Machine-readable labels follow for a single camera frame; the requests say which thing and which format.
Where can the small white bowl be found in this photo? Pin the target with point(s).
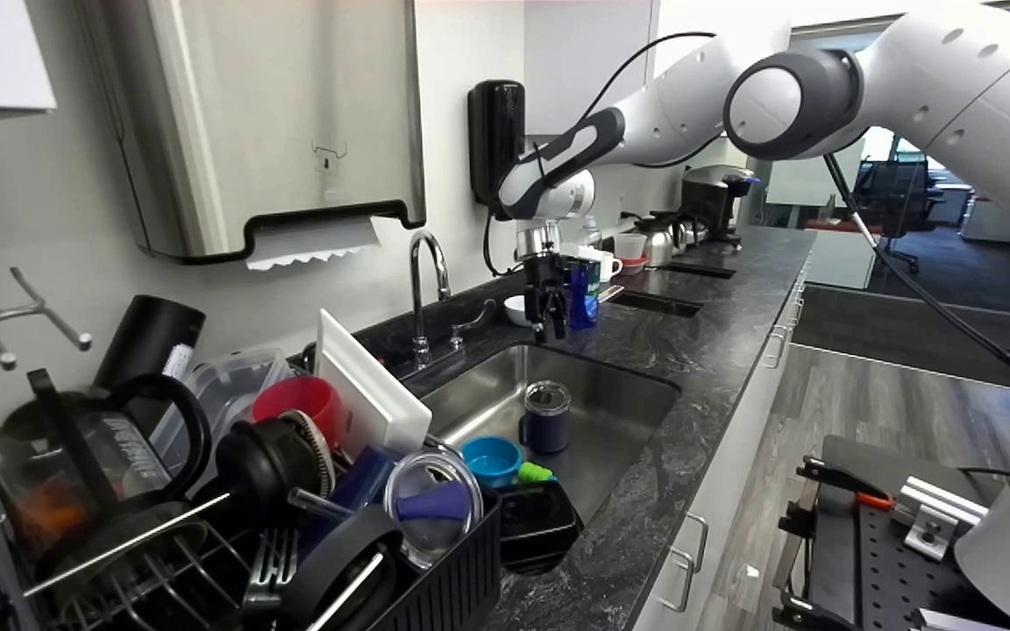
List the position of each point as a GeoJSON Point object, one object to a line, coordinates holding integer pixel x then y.
{"type": "Point", "coordinates": [514, 308]}

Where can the steel paper towel dispenser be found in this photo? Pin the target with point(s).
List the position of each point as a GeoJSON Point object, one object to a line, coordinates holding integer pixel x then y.
{"type": "Point", "coordinates": [295, 116]}

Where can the chrome faucet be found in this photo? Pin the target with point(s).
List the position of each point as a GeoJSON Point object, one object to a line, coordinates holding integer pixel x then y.
{"type": "Point", "coordinates": [416, 302]}

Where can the white rectangular plate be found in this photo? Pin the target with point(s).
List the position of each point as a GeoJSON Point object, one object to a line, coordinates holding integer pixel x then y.
{"type": "Point", "coordinates": [371, 387]}

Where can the aluminium bracket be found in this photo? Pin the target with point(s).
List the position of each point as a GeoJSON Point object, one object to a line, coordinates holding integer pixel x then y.
{"type": "Point", "coordinates": [939, 510]}

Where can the blue dish soap bottle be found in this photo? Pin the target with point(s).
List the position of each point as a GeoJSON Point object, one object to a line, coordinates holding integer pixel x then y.
{"type": "Point", "coordinates": [586, 302]}

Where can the black and red tool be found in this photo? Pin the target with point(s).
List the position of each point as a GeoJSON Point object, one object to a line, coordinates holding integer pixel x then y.
{"type": "Point", "coordinates": [838, 479]}

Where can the white mug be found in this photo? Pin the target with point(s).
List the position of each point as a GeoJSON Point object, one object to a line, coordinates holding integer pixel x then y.
{"type": "Point", "coordinates": [610, 267]}

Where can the clear plastic container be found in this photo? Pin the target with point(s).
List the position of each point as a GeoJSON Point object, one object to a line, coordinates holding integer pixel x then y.
{"type": "Point", "coordinates": [236, 381]}

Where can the green plastic utensil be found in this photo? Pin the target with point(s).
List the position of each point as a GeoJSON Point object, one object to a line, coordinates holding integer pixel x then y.
{"type": "Point", "coordinates": [533, 473]}

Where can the stainless steel sink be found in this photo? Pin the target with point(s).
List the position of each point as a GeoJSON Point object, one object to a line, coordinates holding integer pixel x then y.
{"type": "Point", "coordinates": [623, 404]}

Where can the black plastic container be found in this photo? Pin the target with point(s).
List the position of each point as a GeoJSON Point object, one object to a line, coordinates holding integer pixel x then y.
{"type": "Point", "coordinates": [533, 526]}

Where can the black round pan lid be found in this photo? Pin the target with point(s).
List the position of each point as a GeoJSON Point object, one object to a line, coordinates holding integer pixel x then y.
{"type": "Point", "coordinates": [334, 561]}

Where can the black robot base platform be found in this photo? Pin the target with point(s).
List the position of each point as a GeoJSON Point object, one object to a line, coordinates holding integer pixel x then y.
{"type": "Point", "coordinates": [877, 572]}

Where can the white board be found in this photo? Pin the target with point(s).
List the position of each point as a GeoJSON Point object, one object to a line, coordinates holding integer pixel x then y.
{"type": "Point", "coordinates": [799, 186]}

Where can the small blue bowl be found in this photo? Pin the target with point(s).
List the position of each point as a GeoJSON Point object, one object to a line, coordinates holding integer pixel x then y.
{"type": "Point", "coordinates": [490, 458]}

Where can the white paper towel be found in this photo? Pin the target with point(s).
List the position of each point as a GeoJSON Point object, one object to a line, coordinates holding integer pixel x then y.
{"type": "Point", "coordinates": [315, 244]}

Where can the red plastic bowl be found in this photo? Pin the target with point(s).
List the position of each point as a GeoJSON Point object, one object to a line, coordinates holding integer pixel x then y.
{"type": "Point", "coordinates": [295, 402]}

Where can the black tumbler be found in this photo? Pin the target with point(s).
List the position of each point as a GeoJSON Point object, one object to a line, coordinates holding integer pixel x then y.
{"type": "Point", "coordinates": [149, 337]}

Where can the white base cabinets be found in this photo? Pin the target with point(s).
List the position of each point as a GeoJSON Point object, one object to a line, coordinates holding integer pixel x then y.
{"type": "Point", "coordinates": [717, 504]}

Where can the grey round cup lid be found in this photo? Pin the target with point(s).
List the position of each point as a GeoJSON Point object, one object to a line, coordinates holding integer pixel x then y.
{"type": "Point", "coordinates": [550, 395]}

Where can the dark office chair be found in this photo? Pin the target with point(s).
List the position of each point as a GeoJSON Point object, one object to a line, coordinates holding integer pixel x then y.
{"type": "Point", "coordinates": [894, 193]}
{"type": "Point", "coordinates": [948, 206]}

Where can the white office partition panel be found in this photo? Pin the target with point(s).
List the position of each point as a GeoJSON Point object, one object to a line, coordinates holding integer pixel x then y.
{"type": "Point", "coordinates": [989, 222]}

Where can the black fork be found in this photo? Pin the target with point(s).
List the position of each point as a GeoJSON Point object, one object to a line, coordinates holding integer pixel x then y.
{"type": "Point", "coordinates": [271, 566]}

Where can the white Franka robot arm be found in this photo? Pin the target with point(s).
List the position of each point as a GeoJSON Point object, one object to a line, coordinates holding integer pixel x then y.
{"type": "Point", "coordinates": [948, 82]}

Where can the low white cabinet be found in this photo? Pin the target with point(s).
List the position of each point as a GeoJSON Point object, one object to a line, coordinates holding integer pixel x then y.
{"type": "Point", "coordinates": [838, 262]}

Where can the black wall soap dispenser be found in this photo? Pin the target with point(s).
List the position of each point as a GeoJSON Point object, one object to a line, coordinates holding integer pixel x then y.
{"type": "Point", "coordinates": [491, 116]}

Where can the dark dish rack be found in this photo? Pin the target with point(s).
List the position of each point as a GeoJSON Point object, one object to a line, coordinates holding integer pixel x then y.
{"type": "Point", "coordinates": [445, 589]}

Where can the pale pink cup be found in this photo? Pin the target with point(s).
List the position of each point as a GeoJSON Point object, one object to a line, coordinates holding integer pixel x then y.
{"type": "Point", "coordinates": [629, 248]}

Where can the navy blue cup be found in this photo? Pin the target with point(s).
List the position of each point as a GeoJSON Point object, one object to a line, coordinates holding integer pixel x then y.
{"type": "Point", "coordinates": [546, 434]}

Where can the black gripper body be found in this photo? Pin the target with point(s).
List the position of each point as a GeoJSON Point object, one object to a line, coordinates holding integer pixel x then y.
{"type": "Point", "coordinates": [550, 275]}

